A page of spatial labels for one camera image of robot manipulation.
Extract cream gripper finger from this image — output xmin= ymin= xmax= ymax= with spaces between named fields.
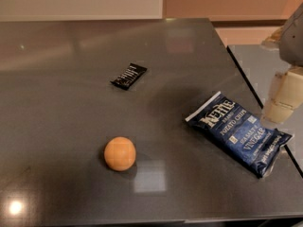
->
xmin=262 ymin=67 xmax=303 ymax=124

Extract orange fruit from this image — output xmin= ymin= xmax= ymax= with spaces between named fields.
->
xmin=104 ymin=137 xmax=136 ymax=171

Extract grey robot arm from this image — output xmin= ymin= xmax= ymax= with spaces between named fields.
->
xmin=262 ymin=4 xmax=303 ymax=124

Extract grey side table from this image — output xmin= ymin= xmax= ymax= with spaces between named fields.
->
xmin=227 ymin=44 xmax=303 ymax=177

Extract blue Kettle chips bag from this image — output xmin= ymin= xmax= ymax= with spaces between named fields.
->
xmin=186 ymin=92 xmax=292 ymax=178

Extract black snack bar wrapper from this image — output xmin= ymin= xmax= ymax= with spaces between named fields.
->
xmin=111 ymin=63 xmax=148 ymax=90

